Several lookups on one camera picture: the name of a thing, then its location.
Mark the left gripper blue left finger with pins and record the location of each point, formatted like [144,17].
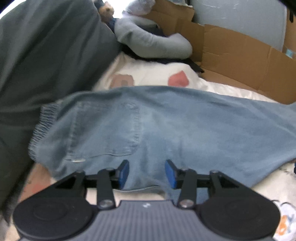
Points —
[104,182]

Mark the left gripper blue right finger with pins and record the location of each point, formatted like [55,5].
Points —
[188,181]

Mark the dark grey pillow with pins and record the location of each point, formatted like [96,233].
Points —
[49,49]

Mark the upright cardboard panel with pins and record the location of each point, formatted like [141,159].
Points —
[290,33]

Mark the black cloth under pillow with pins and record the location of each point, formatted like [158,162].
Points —
[158,31]

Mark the cream bear print bedsheet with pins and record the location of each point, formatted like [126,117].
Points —
[277,186]

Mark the small teddy bear toy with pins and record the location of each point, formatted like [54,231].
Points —
[105,10]

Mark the blue-capped detergent bottle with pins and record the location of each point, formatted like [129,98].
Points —
[289,53]

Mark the grey neck pillow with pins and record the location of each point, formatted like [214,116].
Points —
[130,31]

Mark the blue denim pants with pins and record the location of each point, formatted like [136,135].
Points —
[147,125]

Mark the brown cardboard sheet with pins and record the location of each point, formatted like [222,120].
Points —
[230,57]

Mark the white plastic-wrapped pillow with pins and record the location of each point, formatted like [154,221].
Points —
[140,7]

